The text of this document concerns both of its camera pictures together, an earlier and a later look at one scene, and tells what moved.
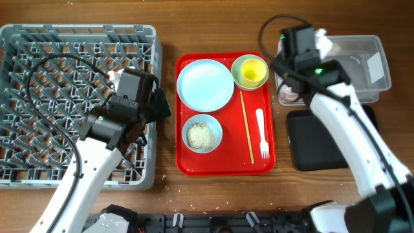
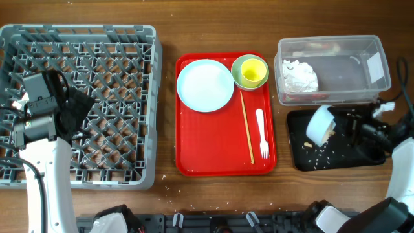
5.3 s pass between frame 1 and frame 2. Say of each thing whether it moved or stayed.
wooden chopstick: stayed
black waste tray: stayed
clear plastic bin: stayed
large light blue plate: stayed
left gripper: moved
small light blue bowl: moved
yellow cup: stayed
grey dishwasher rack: stayed
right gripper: moved
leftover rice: moved
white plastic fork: stayed
